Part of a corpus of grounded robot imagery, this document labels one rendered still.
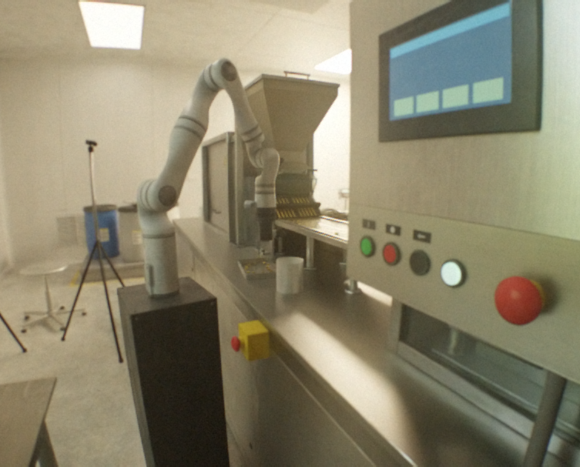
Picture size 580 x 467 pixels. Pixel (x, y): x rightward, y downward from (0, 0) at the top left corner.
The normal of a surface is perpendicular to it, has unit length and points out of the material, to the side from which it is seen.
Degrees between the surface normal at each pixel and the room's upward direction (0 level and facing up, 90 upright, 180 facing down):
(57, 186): 90
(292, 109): 118
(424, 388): 0
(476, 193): 90
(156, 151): 90
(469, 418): 0
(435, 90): 90
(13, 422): 0
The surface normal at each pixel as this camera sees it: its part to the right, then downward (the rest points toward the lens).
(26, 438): 0.00, -0.98
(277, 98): 0.37, 0.60
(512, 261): -0.90, 0.07
